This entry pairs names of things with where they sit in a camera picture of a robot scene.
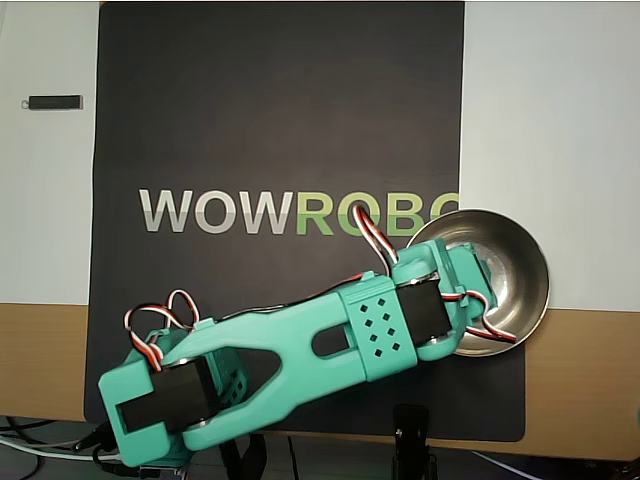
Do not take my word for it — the black USB stick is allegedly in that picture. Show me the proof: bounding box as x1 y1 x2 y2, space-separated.
20 93 85 112

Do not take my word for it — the red white black servo cable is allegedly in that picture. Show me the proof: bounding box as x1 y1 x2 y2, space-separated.
123 288 201 372
439 292 519 346
352 204 401 271

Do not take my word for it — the black table clamp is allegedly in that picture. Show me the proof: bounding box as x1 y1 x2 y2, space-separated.
219 432 269 480

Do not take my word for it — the black WOWROBO mat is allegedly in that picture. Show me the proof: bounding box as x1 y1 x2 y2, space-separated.
83 1 527 444

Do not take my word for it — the metal bowl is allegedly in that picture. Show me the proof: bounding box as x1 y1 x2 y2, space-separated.
404 208 551 358

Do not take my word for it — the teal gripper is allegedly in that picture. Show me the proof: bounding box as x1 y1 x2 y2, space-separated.
444 241 502 309

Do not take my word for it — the black cable bundle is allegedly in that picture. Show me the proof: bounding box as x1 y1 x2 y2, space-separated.
0 414 56 441

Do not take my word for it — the thin black cable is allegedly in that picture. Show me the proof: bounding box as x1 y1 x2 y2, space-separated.
285 434 301 480

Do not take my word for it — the white paper sheet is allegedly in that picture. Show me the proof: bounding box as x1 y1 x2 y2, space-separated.
0 0 640 312

